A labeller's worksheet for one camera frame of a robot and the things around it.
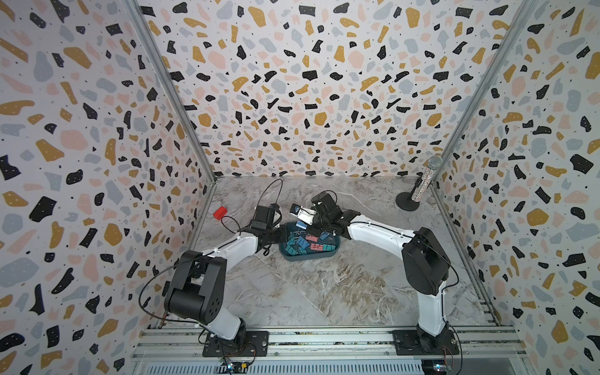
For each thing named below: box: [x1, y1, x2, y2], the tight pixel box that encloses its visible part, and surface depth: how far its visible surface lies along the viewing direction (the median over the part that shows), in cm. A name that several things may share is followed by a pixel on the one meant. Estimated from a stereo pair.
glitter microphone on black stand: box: [395, 155, 443, 212], surface depth 102 cm
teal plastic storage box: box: [278, 221, 342, 262], surface depth 97 cm
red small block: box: [212, 206, 228, 221], surface depth 108 cm
